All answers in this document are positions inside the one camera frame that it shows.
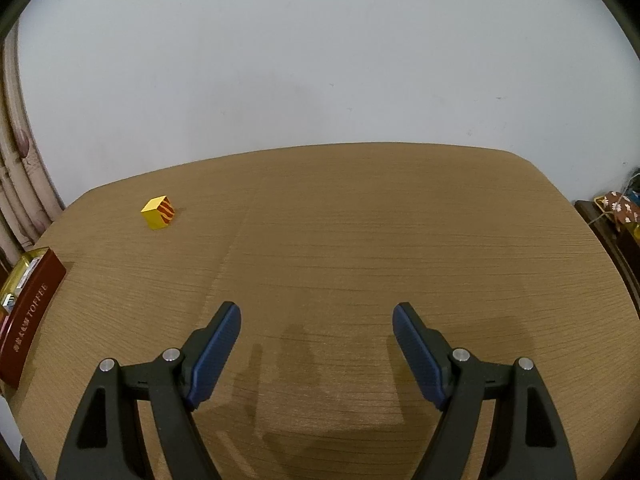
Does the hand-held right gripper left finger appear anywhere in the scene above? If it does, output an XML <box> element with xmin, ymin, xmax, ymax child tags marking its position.
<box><xmin>55</xmin><ymin>301</ymin><xmax>242</xmax><ymax>480</ymax></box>

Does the brown floral cloth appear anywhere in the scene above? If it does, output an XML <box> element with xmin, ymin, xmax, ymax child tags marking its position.
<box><xmin>595</xmin><ymin>191</ymin><xmax>640</xmax><ymax>224</ymax></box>

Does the beige patterned curtain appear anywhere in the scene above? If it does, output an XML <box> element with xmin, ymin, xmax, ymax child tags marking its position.
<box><xmin>0</xmin><ymin>35</ymin><xmax>68</xmax><ymax>261</ymax></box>

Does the red tin box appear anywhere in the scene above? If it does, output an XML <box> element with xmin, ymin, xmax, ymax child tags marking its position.
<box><xmin>0</xmin><ymin>246</ymin><xmax>67</xmax><ymax>389</ymax></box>

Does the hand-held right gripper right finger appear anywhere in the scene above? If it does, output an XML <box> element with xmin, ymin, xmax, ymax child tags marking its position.
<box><xmin>392</xmin><ymin>302</ymin><xmax>576</xmax><ymax>480</ymax></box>

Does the yellow striped cube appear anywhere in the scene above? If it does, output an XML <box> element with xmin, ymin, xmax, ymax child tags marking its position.
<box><xmin>141</xmin><ymin>195</ymin><xmax>177</xmax><ymax>231</ymax></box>

